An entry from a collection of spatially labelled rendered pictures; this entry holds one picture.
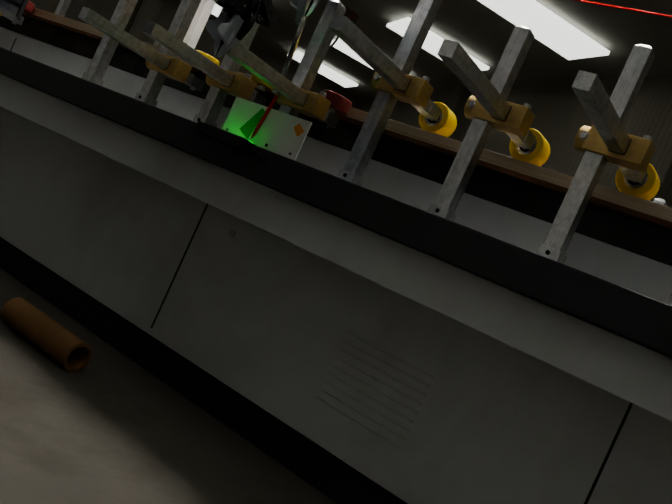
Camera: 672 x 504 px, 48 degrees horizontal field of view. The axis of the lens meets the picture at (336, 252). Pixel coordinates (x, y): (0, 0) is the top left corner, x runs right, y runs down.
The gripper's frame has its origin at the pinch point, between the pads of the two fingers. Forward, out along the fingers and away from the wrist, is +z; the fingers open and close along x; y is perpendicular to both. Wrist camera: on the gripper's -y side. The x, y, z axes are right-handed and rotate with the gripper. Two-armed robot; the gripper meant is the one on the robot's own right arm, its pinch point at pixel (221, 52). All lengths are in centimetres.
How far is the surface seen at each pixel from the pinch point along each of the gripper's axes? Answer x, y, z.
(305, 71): -3.0, -29.6, -9.3
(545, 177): 58, -46, -6
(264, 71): 1.5, -12.2, -1.9
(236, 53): 1.5, -2.4, -1.4
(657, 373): 97, -32, 23
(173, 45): -23.5, -7.2, -0.2
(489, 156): 44, -46, -7
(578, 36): -166, -535, -250
